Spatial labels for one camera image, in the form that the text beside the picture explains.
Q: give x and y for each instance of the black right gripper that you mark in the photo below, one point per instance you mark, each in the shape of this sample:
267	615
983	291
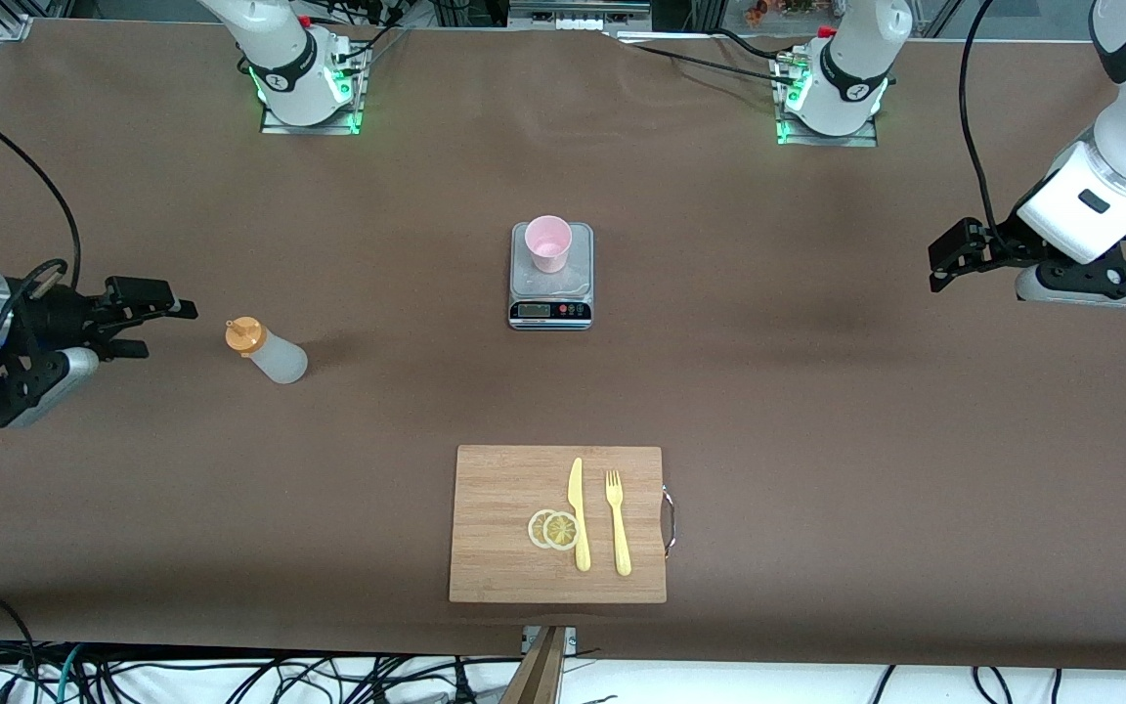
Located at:
60	311

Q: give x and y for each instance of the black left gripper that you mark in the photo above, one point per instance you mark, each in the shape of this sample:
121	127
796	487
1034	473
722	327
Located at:
1000	242

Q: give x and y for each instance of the sauce bottle with orange cap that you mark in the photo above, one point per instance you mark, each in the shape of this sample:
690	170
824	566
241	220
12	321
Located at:
280	360

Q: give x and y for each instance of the pink plastic cup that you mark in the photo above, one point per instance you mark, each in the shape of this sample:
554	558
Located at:
548	244

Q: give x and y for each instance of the brown table cover sheet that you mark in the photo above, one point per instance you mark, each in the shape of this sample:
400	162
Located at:
866	469

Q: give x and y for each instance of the silver digital kitchen scale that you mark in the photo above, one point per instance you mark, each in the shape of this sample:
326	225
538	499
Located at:
551	311

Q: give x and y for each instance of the wooden cutting board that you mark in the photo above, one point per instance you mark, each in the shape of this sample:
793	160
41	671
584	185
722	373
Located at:
504	528

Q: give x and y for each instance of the white power strip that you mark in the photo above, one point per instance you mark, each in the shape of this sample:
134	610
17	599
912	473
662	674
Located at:
583	23

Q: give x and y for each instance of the yellow plastic fork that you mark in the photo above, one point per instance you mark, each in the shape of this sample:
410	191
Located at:
619	528

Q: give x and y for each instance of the lemon slice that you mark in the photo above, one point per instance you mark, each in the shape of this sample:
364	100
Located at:
561	531
535	529

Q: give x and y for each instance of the yellow plastic knife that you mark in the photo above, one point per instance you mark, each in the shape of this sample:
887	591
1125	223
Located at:
579	518

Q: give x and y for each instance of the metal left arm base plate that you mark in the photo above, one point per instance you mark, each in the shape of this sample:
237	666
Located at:
827	141

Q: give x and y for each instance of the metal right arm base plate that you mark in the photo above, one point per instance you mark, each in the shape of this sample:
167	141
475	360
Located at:
309	129

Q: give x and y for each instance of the aluminium frame corner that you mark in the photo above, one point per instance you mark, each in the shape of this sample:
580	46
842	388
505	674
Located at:
16	24

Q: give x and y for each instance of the wooden post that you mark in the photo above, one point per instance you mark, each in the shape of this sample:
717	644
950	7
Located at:
539	675

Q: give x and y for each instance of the metal corner bracket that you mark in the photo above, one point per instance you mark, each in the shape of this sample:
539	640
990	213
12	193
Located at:
570	640

